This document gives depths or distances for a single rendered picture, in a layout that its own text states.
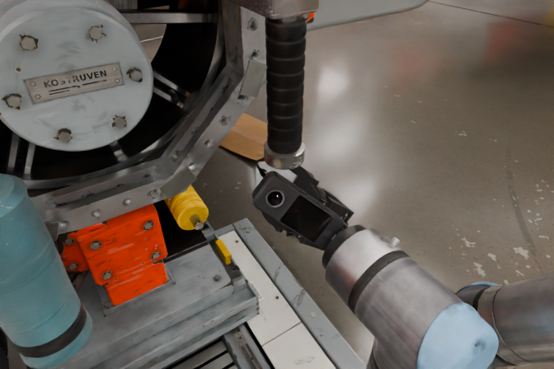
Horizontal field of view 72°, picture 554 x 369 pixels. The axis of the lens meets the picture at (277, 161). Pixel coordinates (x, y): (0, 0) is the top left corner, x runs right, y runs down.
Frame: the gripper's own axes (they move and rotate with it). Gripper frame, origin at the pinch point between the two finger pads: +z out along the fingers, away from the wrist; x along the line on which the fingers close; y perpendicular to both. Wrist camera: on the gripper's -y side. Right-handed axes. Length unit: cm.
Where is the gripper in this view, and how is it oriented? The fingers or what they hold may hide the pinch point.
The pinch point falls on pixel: (259, 167)
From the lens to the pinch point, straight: 59.1
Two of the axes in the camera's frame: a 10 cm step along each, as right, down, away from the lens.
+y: 6.1, 3.5, 7.1
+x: 5.8, -8.0, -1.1
